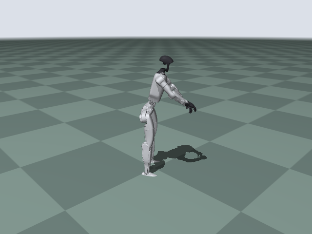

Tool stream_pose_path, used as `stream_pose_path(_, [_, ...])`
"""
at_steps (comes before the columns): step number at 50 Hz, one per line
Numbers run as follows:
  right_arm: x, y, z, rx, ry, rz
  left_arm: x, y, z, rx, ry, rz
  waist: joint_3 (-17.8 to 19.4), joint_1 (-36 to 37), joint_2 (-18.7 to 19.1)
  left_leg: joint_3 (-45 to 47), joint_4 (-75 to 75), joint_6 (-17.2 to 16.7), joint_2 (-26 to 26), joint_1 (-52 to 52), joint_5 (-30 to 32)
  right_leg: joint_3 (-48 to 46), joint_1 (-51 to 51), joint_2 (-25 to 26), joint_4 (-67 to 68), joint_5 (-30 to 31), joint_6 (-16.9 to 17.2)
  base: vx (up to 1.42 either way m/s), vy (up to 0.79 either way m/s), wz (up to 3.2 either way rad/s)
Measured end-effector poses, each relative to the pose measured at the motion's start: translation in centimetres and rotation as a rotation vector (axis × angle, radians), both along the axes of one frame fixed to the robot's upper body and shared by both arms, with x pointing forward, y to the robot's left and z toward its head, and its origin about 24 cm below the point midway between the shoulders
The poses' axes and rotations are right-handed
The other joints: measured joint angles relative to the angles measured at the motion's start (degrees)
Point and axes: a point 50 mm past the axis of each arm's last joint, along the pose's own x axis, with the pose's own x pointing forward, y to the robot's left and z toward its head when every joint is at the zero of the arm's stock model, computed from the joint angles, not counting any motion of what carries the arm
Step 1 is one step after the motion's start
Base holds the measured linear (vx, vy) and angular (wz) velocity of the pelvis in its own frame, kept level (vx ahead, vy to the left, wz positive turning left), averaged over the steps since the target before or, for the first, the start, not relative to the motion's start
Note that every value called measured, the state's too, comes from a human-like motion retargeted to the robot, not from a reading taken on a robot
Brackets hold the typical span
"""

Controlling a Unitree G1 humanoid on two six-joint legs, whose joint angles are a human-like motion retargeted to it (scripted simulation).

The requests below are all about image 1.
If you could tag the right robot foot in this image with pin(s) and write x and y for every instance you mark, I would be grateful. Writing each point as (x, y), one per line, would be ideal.
(150, 174)

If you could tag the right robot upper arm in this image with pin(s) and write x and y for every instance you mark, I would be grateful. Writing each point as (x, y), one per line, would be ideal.
(162, 83)

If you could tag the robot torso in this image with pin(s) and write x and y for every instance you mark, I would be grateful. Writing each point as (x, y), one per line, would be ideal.
(155, 94)

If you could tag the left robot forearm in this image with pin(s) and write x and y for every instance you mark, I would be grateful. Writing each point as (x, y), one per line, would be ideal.
(177, 91)

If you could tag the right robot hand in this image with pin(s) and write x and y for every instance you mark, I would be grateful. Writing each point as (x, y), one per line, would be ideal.
(191, 105)

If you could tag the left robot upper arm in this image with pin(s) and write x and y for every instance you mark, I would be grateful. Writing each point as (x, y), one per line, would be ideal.
(170, 84)

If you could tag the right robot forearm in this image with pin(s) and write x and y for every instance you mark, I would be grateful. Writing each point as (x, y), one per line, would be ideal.
(179, 99)

